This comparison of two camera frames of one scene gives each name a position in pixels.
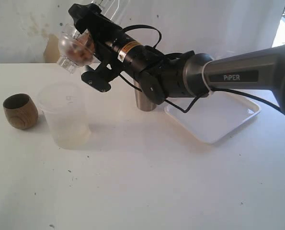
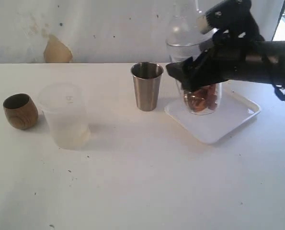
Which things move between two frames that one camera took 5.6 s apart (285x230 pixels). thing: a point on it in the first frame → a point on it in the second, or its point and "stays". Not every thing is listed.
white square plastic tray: (213, 116) stays
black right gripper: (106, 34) → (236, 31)
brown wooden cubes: (83, 49) → (205, 98)
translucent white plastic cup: (65, 105) stays
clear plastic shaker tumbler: (109, 8) → (201, 101)
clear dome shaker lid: (74, 51) → (184, 30)
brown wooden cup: (20, 111) stays
